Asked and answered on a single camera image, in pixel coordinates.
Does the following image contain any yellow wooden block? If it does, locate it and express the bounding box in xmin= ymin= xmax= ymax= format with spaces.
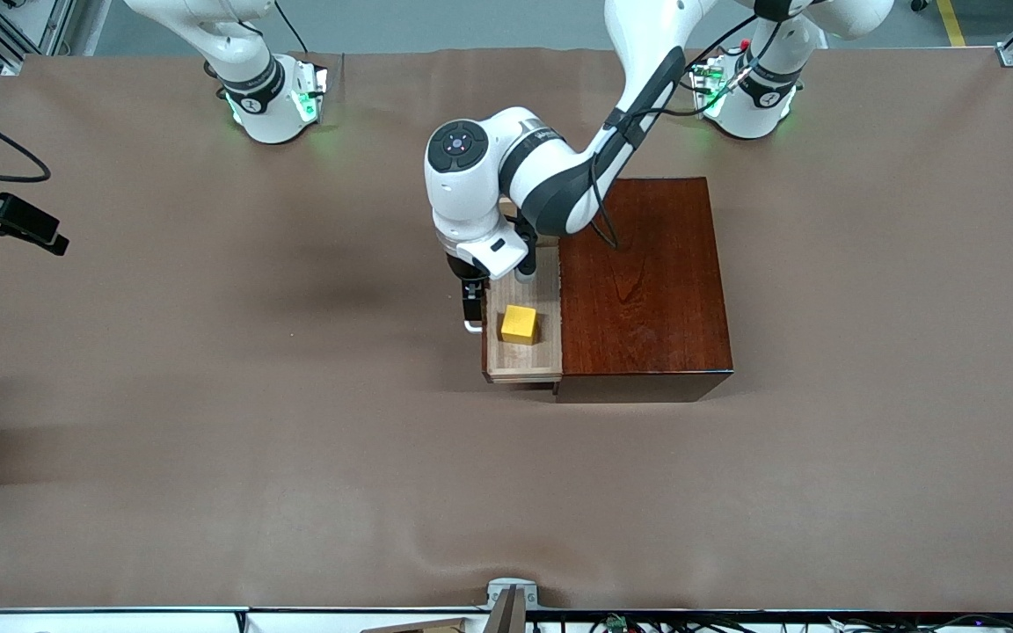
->
xmin=500 ymin=305 xmax=541 ymax=346

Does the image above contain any light wooden drawer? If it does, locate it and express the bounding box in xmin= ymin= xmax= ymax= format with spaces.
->
xmin=482 ymin=198 xmax=565 ymax=385

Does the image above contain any dark red-brown wooden cabinet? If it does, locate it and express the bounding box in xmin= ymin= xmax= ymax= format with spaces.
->
xmin=553 ymin=178 xmax=733 ymax=404

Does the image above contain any brown table cover cloth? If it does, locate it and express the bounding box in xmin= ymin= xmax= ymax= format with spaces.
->
xmin=0 ymin=46 xmax=1013 ymax=614

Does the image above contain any tan wooden board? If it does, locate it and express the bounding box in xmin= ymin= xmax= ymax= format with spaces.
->
xmin=360 ymin=617 xmax=472 ymax=633

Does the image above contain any aluminium frame structure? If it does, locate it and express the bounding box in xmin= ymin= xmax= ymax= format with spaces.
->
xmin=0 ymin=0 xmax=103 ymax=76

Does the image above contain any grey metal camera bracket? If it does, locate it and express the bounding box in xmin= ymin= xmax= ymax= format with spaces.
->
xmin=484 ymin=577 xmax=540 ymax=633

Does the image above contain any black base cable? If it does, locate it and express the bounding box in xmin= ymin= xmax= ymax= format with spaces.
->
xmin=274 ymin=0 xmax=312 ymax=55

